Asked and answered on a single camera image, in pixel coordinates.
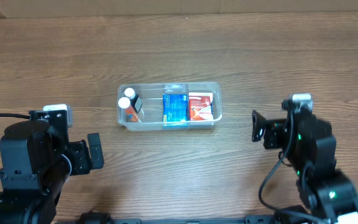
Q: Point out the red Panadol box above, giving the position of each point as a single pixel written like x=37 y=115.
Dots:
x=200 y=106

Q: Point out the orange tablet tube white cap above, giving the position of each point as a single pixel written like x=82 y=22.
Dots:
x=131 y=111

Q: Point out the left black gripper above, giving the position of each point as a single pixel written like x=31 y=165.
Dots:
x=81 y=157

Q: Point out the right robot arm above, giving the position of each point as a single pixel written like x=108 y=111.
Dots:
x=308 y=144

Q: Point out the dark brown bottle white cap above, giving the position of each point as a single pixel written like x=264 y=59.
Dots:
x=134 y=97

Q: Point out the clear plastic container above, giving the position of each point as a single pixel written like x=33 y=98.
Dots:
x=151 y=112

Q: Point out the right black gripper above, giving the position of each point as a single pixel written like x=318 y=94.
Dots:
x=270 y=134

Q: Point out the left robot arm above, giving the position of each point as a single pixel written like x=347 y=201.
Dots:
x=37 y=158

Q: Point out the blue VapoDrops box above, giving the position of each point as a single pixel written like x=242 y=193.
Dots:
x=175 y=108

